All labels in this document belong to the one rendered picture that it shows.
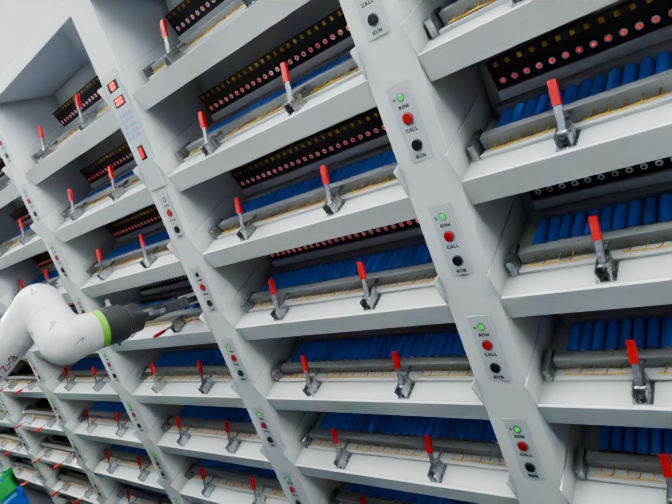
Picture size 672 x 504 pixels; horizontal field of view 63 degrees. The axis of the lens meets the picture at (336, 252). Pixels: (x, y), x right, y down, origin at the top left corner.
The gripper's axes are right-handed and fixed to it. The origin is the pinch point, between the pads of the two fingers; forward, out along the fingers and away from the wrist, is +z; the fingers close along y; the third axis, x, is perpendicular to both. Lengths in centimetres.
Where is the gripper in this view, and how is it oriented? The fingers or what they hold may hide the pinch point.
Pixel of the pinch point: (192, 298)
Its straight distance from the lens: 154.7
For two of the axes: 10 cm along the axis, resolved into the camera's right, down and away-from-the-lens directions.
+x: 2.6, 9.6, 0.5
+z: 6.4, -2.1, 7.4
